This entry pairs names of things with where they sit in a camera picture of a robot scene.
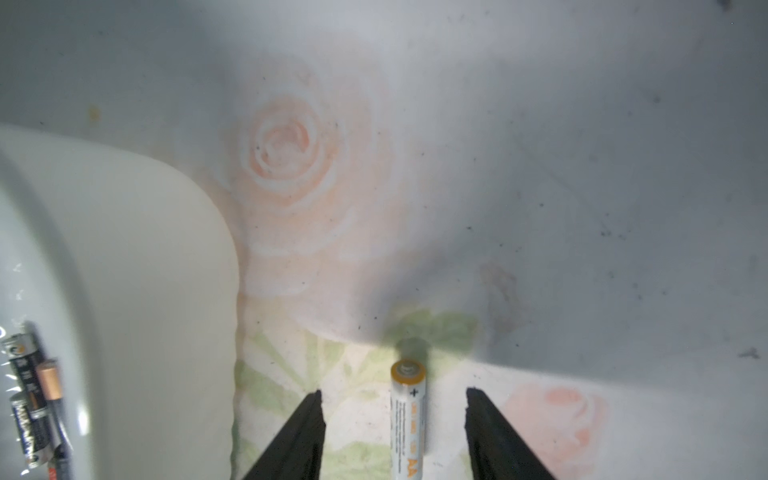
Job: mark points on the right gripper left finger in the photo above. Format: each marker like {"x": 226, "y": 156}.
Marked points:
{"x": 296, "y": 451}

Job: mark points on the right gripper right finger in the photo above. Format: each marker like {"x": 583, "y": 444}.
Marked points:
{"x": 496, "y": 450}

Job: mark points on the white orange AA battery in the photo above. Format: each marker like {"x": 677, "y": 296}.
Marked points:
{"x": 407, "y": 419}

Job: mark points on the white plastic storage box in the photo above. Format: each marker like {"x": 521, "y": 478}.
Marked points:
{"x": 128, "y": 273}

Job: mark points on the black silver AAA battery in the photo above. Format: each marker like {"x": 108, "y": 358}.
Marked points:
{"x": 34, "y": 432}
{"x": 25, "y": 355}

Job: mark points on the floral table mat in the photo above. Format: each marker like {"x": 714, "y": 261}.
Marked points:
{"x": 562, "y": 203}

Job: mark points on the black copper Duracell AA battery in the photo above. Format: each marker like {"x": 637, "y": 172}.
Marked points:
{"x": 48, "y": 374}

